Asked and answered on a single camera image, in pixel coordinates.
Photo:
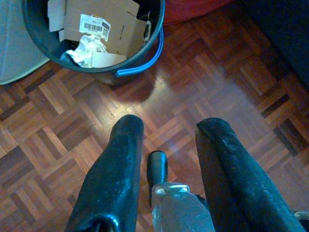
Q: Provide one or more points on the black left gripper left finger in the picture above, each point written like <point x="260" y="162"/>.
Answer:
<point x="113" y="183"/>

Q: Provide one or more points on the black plastic bucket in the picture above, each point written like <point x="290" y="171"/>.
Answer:
<point x="38" y="41"/>

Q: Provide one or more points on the flattened brown cardboard box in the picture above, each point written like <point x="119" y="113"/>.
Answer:
<point x="72" y="14"/>

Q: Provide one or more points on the crumpled white paper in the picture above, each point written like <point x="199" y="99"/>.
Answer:
<point x="84" y="50"/>

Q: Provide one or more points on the white quilted mattress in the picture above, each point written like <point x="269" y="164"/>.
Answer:
<point x="14" y="36"/>

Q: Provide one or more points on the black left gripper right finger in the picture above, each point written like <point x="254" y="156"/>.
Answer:
<point x="236" y="188"/>

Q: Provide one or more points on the red folded cushion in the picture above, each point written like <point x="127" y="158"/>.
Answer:
<point x="188" y="9"/>

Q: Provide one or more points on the small brown cardboard piece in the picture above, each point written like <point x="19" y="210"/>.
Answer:
<point x="106" y="60"/>

